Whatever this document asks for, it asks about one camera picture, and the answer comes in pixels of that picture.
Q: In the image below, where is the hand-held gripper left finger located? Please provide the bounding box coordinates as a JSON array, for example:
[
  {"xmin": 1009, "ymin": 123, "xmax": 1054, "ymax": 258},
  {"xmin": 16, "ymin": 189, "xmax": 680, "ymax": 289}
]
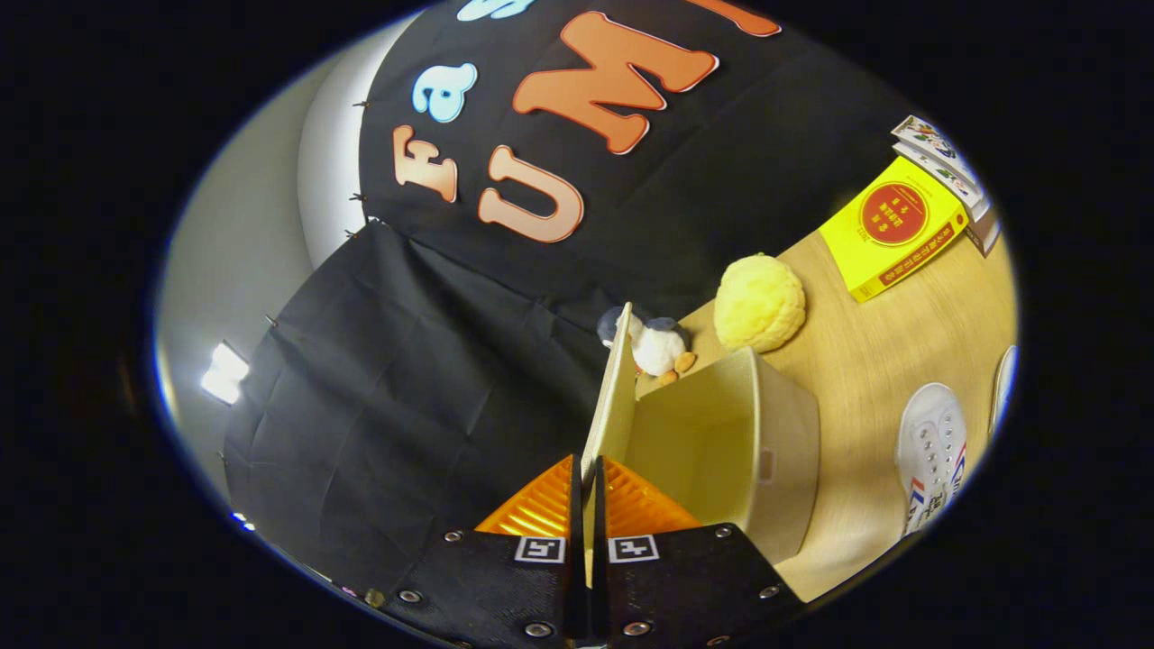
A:
[{"xmin": 379, "ymin": 453, "xmax": 587, "ymax": 649}]

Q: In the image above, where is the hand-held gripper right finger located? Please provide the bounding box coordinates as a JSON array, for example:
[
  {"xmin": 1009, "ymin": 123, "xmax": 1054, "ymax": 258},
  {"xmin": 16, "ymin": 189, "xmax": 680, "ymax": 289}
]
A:
[{"xmin": 592, "ymin": 455, "xmax": 806, "ymax": 649}]

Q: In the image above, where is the beige storage box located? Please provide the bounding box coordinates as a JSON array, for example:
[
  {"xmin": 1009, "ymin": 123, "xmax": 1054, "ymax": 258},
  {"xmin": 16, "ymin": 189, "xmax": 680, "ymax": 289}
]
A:
[{"xmin": 580, "ymin": 302, "xmax": 821, "ymax": 589}]

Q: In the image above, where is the white canvas shoe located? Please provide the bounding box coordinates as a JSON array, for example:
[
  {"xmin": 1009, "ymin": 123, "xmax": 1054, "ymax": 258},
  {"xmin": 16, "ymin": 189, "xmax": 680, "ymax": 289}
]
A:
[
  {"xmin": 895, "ymin": 382, "xmax": 968, "ymax": 538},
  {"xmin": 989, "ymin": 345, "xmax": 1020, "ymax": 438}
]

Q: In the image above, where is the penguin plush toy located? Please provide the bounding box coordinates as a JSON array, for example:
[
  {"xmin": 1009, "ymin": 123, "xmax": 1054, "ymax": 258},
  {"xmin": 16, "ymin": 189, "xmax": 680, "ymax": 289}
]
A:
[{"xmin": 597, "ymin": 305, "xmax": 698, "ymax": 387}]

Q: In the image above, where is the yellow plush ball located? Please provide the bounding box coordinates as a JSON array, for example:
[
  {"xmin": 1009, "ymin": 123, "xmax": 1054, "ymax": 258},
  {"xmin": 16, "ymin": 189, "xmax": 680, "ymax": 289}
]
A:
[{"xmin": 714, "ymin": 253, "xmax": 807, "ymax": 353}]

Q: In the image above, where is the bright light fixture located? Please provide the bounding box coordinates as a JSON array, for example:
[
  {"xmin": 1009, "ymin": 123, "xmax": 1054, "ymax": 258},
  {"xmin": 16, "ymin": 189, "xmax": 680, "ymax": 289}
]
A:
[{"xmin": 200, "ymin": 341, "xmax": 251, "ymax": 405}]

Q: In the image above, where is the yellow book with red circle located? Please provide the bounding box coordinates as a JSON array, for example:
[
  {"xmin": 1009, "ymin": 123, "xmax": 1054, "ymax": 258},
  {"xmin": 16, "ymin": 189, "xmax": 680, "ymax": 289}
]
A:
[{"xmin": 819, "ymin": 155, "xmax": 970, "ymax": 304}]

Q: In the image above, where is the thick plain white book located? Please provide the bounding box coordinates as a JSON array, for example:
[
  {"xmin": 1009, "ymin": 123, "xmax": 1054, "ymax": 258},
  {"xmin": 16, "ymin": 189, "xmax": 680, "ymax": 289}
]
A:
[{"xmin": 965, "ymin": 206, "xmax": 1003, "ymax": 259}]

